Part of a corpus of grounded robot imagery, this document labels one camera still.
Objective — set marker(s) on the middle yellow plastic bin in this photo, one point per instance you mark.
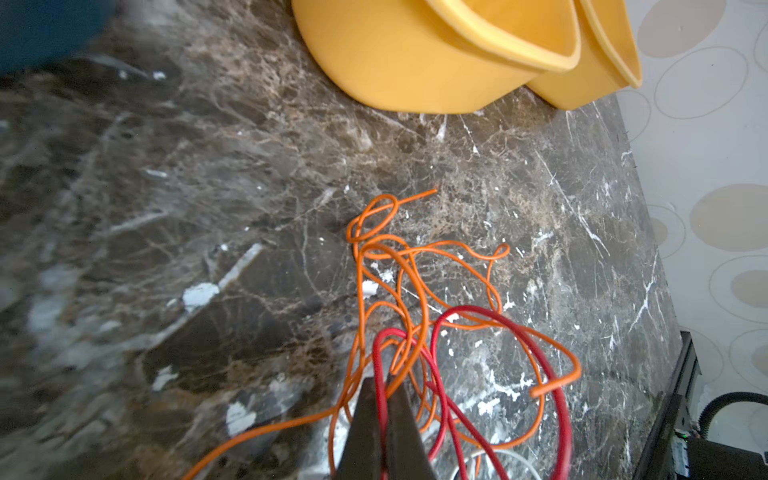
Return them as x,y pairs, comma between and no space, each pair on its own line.
437,57

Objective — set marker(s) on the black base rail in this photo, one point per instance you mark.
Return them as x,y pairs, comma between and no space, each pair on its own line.
658,460

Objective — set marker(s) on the right yellow plastic bin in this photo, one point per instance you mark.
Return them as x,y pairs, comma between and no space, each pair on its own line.
609,59

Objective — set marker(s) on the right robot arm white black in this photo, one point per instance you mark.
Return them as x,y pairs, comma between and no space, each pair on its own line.
696,457

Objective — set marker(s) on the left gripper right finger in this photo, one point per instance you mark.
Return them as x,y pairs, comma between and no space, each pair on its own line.
404,452

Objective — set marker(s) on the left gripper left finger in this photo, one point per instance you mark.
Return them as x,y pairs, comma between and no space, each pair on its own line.
362,456

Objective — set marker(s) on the teal plastic bin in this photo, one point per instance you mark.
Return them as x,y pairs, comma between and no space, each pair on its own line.
34,32

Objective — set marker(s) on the yellow plastic bin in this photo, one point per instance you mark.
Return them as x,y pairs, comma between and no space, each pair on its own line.
609,59
437,57

